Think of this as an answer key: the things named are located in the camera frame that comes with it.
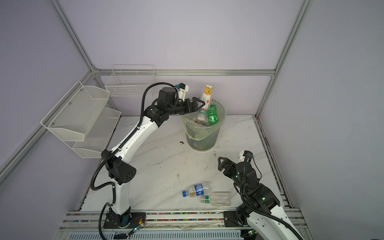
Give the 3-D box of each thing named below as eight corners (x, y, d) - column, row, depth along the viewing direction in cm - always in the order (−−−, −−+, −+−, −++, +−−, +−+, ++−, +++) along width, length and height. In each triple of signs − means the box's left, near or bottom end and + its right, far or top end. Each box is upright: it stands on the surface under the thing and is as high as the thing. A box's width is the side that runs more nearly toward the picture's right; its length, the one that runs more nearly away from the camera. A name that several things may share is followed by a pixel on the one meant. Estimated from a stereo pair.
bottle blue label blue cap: (184, 202, 81) (183, 199, 76) (182, 192, 84) (181, 189, 80) (212, 192, 84) (213, 189, 80) (209, 183, 88) (210, 180, 83)
